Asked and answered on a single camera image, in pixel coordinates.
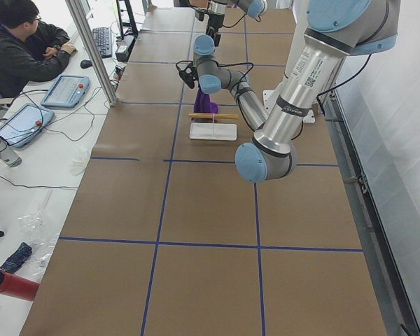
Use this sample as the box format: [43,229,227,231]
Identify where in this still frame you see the folded dark umbrella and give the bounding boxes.
[0,242,32,274]

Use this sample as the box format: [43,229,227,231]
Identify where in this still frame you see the crumpled white tissue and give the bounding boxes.
[69,147,91,176]

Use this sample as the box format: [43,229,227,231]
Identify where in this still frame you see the far blue teach pendant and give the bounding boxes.
[41,75,90,109]

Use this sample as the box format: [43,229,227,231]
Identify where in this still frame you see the aluminium frame post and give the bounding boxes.
[65,0,118,106]

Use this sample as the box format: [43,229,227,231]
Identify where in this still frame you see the black computer mouse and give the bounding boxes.
[80,59,92,69]

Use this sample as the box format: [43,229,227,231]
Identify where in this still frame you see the red cylinder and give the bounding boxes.
[0,270,39,301]

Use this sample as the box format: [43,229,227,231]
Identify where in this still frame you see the taller wooden rack rod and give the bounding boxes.
[188,113,239,120]

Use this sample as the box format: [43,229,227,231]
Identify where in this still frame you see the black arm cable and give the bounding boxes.
[175,59,255,85]

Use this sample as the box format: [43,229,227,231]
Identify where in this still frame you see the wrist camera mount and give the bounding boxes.
[178,69,197,89]
[195,9,207,22]

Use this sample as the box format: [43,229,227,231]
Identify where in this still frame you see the blue teach pendant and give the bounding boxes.
[41,75,90,109]
[0,104,54,148]

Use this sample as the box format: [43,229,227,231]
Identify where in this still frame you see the seated person black jacket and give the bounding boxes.
[0,0,76,98]

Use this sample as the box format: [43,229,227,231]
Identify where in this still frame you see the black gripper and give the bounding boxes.
[206,20,223,46]

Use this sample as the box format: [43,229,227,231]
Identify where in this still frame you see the near blue teach pendant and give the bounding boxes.
[0,104,54,148]

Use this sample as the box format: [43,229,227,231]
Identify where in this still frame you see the clear plastic wrap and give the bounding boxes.
[17,189,60,281]

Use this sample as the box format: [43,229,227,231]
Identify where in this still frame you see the black keyboard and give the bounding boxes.
[92,27,113,58]

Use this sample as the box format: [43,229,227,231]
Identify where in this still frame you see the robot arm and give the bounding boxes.
[204,0,268,46]
[193,1,400,183]

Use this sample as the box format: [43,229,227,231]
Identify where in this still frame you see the purple towel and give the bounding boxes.
[193,87,218,114]

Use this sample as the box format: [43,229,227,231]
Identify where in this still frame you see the grey water bottle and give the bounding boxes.
[0,137,22,167]

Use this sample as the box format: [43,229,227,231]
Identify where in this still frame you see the white towel rack base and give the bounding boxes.
[189,122,237,141]

